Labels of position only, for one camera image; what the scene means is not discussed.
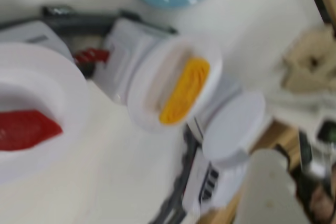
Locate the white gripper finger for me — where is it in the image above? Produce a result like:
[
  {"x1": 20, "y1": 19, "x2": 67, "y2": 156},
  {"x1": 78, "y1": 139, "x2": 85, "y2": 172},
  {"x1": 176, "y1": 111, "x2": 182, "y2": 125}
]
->
[{"x1": 234, "y1": 148, "x2": 312, "y2": 224}]

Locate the yellow egg nigiri sushi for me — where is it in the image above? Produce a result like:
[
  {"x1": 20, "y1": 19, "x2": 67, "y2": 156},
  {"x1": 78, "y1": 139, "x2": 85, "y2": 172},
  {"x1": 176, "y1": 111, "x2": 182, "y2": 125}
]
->
[{"x1": 145, "y1": 48, "x2": 211, "y2": 125}]

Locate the red tuna nigiri sushi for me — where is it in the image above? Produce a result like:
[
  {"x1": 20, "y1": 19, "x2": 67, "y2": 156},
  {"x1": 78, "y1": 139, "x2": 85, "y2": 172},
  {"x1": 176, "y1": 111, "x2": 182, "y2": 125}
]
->
[{"x1": 0, "y1": 109, "x2": 64, "y2": 152}]

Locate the person's bare hand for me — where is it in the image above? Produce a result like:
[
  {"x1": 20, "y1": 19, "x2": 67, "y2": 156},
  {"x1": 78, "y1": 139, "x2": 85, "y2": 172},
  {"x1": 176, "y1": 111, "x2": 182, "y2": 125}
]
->
[{"x1": 310, "y1": 185, "x2": 336, "y2": 219}]

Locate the red train coupler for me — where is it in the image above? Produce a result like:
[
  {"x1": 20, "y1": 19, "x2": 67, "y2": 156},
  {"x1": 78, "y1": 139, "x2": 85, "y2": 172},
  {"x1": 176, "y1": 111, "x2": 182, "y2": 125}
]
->
[{"x1": 72, "y1": 47, "x2": 110, "y2": 64}]

